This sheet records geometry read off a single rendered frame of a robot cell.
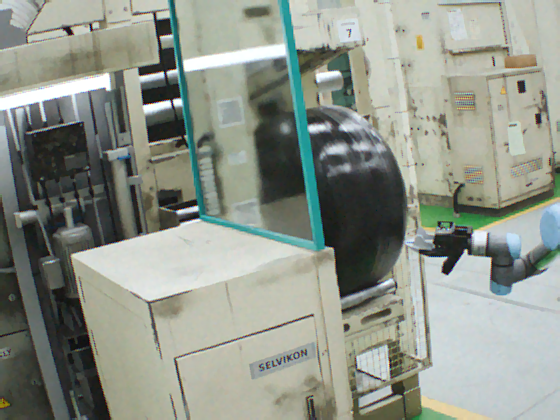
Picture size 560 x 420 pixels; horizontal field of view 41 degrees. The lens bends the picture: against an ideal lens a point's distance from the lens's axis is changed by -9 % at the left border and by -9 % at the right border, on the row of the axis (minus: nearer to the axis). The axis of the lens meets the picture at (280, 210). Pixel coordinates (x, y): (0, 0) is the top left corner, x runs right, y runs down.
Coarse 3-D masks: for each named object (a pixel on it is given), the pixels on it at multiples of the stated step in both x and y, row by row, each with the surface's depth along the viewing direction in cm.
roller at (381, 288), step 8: (384, 280) 251; (392, 280) 251; (360, 288) 247; (368, 288) 247; (376, 288) 248; (384, 288) 249; (392, 288) 250; (344, 296) 243; (352, 296) 244; (360, 296) 245; (368, 296) 246; (376, 296) 248; (344, 304) 242; (352, 304) 244
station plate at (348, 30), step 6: (354, 18) 274; (342, 24) 272; (348, 24) 273; (354, 24) 274; (342, 30) 272; (348, 30) 273; (354, 30) 274; (342, 36) 272; (348, 36) 273; (354, 36) 274; (360, 36) 276
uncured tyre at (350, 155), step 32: (320, 128) 232; (352, 128) 235; (320, 160) 225; (352, 160) 228; (384, 160) 232; (320, 192) 224; (352, 192) 225; (384, 192) 229; (352, 224) 225; (384, 224) 230; (352, 256) 228; (384, 256) 236; (352, 288) 242
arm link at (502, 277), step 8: (496, 264) 231; (512, 264) 231; (520, 264) 235; (496, 272) 232; (504, 272) 231; (512, 272) 233; (520, 272) 234; (496, 280) 233; (504, 280) 232; (512, 280) 233; (520, 280) 236; (496, 288) 234; (504, 288) 233
